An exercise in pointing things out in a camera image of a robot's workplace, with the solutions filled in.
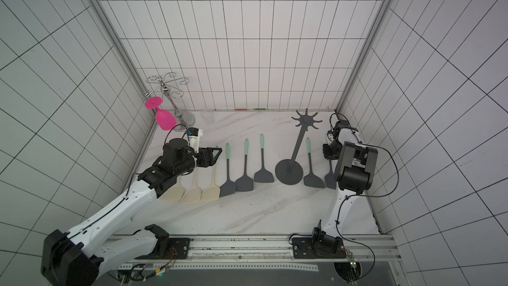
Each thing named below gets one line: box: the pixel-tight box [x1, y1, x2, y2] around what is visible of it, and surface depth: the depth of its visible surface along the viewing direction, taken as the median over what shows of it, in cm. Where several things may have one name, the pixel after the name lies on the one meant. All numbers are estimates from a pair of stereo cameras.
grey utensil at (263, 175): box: [254, 133, 275, 183], surface depth 95 cm
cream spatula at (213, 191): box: [200, 165, 221, 201], surface depth 88 cm
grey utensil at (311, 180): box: [303, 137, 326, 189], surface depth 92 cm
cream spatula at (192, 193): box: [179, 166, 202, 204], surface depth 87 cm
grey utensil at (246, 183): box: [235, 138, 254, 192], surface depth 90 cm
